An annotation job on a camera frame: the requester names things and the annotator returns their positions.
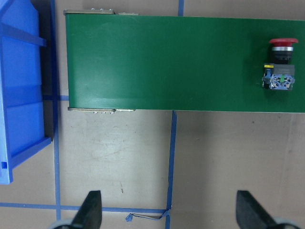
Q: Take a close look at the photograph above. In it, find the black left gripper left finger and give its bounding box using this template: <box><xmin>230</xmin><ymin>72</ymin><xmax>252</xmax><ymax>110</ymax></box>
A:
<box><xmin>71</xmin><ymin>190</ymin><xmax>102</xmax><ymax>229</ymax></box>

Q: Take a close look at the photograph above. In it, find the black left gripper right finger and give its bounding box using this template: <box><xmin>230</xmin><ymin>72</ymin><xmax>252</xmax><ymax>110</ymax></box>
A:
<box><xmin>236</xmin><ymin>190</ymin><xmax>277</xmax><ymax>229</ymax></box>

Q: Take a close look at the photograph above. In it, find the red push button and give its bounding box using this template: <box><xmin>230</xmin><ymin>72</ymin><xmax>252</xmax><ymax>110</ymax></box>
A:
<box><xmin>262</xmin><ymin>38</ymin><xmax>298</xmax><ymax>91</ymax></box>

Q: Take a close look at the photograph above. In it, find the blue left bin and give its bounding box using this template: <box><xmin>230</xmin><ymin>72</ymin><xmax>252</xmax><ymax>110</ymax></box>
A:
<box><xmin>0</xmin><ymin>0</ymin><xmax>51</xmax><ymax>185</ymax></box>

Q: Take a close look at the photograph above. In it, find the green conveyor belt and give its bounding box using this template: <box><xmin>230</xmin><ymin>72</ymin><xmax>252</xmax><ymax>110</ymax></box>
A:
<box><xmin>64</xmin><ymin>10</ymin><xmax>305</xmax><ymax>113</ymax></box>

